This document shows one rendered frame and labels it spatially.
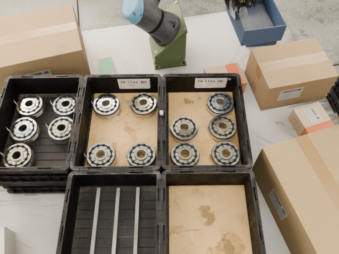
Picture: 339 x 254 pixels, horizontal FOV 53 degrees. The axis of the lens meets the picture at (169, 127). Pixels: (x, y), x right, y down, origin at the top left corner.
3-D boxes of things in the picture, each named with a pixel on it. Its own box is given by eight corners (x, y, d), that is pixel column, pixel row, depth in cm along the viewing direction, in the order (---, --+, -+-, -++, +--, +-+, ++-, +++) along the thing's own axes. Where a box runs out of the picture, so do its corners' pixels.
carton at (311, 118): (287, 118, 145) (293, 109, 139) (312, 111, 147) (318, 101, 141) (306, 149, 138) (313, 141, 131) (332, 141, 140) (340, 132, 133)
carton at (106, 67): (98, 60, 163) (96, 52, 158) (110, 58, 164) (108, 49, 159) (107, 99, 152) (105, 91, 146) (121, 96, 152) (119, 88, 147)
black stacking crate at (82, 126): (91, 93, 140) (85, 75, 130) (162, 92, 140) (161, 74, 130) (78, 183, 120) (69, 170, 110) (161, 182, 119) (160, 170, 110)
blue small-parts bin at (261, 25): (225, 8, 128) (228, -8, 122) (263, 3, 130) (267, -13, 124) (240, 46, 118) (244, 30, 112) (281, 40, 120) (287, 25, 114)
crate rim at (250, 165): (162, 77, 131) (162, 73, 129) (238, 76, 131) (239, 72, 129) (161, 172, 111) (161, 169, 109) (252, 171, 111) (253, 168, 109)
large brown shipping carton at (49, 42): (4, 100, 152) (-18, 71, 135) (2, 52, 167) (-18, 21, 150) (92, 79, 157) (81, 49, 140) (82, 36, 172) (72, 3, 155)
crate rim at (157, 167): (85, 78, 132) (83, 74, 130) (162, 77, 131) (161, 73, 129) (70, 173, 111) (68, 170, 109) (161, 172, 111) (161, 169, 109)
